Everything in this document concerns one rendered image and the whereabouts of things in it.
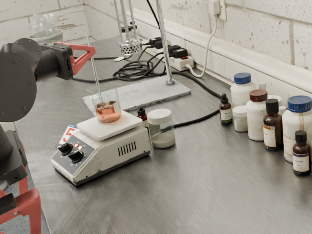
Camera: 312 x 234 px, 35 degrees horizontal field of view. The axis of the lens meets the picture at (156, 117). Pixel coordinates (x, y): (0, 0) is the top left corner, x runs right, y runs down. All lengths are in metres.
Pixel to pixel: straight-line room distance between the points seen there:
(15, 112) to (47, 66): 0.62
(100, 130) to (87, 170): 0.10
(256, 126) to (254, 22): 0.37
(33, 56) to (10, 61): 0.53
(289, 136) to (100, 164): 0.40
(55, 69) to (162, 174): 0.31
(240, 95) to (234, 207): 0.38
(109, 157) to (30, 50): 0.30
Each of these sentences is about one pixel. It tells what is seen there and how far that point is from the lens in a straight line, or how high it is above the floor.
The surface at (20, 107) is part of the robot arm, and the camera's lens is 0.43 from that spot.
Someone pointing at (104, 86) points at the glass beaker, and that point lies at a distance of 1.17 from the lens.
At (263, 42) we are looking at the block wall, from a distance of 1.40.
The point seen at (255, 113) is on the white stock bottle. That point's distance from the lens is 1.14.
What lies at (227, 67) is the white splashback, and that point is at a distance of 1.52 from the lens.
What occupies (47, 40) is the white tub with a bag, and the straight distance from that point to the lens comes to 2.05.
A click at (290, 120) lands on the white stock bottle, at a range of 1.03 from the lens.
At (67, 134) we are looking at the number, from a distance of 1.31.
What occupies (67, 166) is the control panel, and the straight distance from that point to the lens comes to 1.12.
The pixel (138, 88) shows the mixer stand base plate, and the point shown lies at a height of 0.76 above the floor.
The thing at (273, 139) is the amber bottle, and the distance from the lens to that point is 1.11.
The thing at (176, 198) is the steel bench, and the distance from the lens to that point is 0.99.
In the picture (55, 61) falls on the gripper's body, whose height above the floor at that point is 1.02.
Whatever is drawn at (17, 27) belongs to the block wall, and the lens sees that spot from 3.48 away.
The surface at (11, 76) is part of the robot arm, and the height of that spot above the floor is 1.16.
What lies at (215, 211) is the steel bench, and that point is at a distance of 0.94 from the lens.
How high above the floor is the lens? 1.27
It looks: 22 degrees down
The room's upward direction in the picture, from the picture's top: 9 degrees counter-clockwise
